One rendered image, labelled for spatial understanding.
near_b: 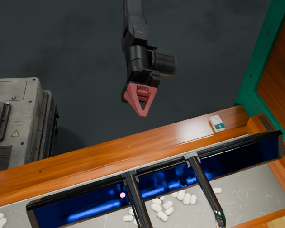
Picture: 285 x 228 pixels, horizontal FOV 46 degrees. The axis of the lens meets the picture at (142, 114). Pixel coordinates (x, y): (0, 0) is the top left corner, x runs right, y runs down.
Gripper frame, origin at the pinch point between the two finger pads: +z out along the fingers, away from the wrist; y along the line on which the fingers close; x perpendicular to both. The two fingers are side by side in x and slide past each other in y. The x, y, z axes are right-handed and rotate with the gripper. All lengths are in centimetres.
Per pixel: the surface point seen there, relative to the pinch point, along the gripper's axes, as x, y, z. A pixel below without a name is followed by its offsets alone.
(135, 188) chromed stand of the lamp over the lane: -0.2, 8.4, 13.9
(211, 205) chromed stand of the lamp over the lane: -15.1, 3.5, 18.7
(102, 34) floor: -21, 119, -176
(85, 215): 8.5, 17.6, 16.7
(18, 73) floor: 37, 140, -136
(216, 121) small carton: -42, 29, -26
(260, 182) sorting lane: -54, 30, -3
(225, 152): -21.1, 2.5, 5.8
